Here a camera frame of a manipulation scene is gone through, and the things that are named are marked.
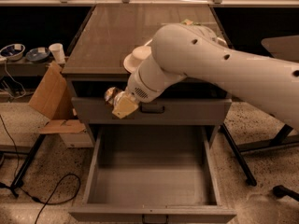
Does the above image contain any black stand base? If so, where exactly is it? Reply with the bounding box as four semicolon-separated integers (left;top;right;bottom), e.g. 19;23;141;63
236;35;299;153

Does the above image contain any blue bowl left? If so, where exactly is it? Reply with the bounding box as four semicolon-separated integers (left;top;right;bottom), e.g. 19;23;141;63
0;43;25;62

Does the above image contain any black table leg left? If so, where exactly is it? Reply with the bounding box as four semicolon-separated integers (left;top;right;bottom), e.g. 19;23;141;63
10;134;46;192

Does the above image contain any grey drawer cabinet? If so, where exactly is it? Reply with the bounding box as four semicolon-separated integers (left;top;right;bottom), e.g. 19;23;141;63
63;4;232;142

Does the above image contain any black caster foot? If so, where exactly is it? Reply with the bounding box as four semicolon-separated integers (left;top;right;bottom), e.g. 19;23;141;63
273;185;299;202

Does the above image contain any white paper cup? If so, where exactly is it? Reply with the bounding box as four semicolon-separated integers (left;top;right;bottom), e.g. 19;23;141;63
49;43;65;63

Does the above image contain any upside-down white paper bowl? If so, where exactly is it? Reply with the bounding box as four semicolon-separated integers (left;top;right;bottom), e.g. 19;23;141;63
123;46;151;73

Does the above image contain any blue bowl right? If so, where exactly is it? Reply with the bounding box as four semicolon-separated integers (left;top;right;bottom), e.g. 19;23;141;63
25;47;50;63

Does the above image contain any blue bowl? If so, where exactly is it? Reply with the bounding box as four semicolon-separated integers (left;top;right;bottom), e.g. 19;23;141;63
0;43;25;62
25;47;50;63

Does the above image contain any brown cardboard box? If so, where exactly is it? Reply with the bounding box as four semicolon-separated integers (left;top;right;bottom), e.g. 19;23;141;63
29;62;93;148

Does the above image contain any black table leg right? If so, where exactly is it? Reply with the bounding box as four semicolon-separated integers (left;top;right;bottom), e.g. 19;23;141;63
221;124;257;187

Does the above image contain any crushed gold soda can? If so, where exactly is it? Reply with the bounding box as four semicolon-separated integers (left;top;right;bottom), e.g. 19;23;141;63
104;87;121;105

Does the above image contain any black table leg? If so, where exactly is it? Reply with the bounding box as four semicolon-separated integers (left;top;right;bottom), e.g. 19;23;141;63
221;124;257;187
10;134;46;192

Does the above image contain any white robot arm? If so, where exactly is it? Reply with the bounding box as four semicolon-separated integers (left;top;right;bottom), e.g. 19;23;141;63
113;23;299;131

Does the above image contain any open bottom grey drawer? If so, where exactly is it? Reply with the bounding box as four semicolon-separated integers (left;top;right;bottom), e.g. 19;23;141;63
69;125;236;224

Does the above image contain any middle grey drawer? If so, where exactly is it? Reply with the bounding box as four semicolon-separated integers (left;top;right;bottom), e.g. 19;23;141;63
72;97;232;125

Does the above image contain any green chip bag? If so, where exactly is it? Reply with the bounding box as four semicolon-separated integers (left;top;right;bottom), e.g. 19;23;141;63
181;19;200;26

